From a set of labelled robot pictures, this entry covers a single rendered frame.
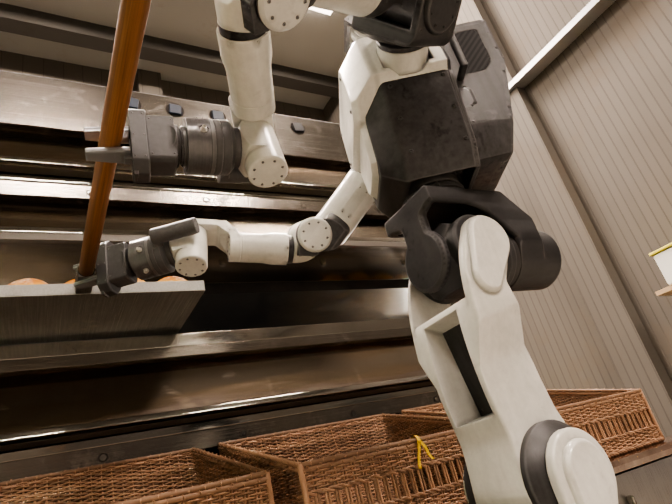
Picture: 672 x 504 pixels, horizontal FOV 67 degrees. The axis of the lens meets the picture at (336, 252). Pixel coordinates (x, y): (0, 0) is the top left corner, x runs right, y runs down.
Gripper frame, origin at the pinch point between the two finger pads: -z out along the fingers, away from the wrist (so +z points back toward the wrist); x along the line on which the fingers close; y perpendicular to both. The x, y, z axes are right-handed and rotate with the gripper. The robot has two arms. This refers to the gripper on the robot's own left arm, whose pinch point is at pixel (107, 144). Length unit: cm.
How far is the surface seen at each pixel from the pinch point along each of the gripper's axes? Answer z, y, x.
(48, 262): -16, 73, -17
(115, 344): -1, 81, 5
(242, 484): 19, 33, 49
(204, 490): 12, 32, 48
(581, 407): 114, 45, 49
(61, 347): -14, 79, 5
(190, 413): 16, 78, 27
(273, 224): 54, 90, -36
